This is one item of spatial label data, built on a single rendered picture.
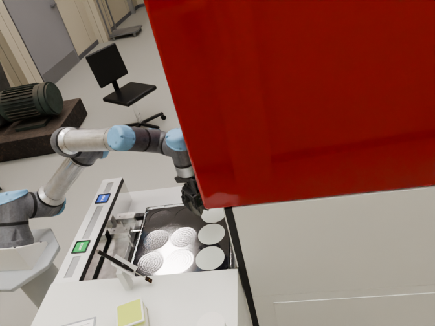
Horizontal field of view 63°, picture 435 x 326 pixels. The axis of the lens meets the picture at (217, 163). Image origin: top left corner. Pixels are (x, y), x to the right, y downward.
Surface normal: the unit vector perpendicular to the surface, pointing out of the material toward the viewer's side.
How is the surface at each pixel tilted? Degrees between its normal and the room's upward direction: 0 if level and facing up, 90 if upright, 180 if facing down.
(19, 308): 0
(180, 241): 0
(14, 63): 90
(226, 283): 0
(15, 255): 90
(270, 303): 90
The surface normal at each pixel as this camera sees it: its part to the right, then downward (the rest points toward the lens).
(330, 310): -0.05, 0.59
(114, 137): -0.59, -0.02
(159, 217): -0.19, -0.79
